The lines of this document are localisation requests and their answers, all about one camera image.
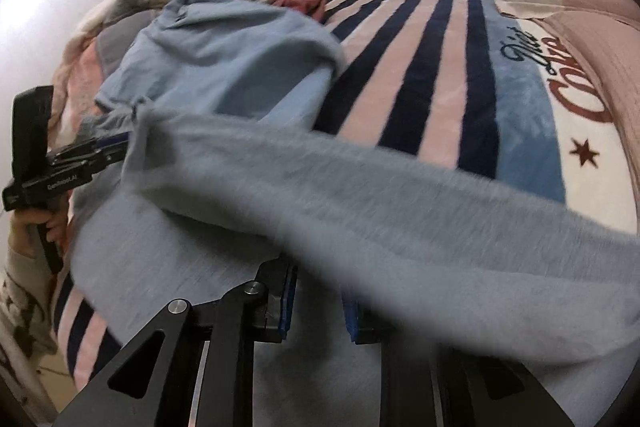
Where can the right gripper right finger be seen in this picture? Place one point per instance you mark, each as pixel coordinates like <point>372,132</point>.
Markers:
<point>449,387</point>

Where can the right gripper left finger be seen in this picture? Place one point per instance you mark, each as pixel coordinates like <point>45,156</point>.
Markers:
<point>192,365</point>

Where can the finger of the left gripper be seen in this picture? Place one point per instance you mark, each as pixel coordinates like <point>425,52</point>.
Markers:
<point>109,155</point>
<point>119,139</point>

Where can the grey-blue sweatpants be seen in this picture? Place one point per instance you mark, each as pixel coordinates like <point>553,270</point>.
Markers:
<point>201,201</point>

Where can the person's left sleeve forearm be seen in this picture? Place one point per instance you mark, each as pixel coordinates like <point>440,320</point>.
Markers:
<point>26,297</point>

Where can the light blue denim garment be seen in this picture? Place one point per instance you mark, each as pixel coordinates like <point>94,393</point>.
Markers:
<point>231,57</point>

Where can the dark red garment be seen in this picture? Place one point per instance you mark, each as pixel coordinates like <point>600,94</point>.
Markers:
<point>312,8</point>

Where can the striped plush bed blanket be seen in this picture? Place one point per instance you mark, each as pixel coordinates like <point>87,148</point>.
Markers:
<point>455,84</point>

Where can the pink knitted pillow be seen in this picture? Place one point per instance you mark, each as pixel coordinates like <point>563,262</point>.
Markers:
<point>598,57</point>

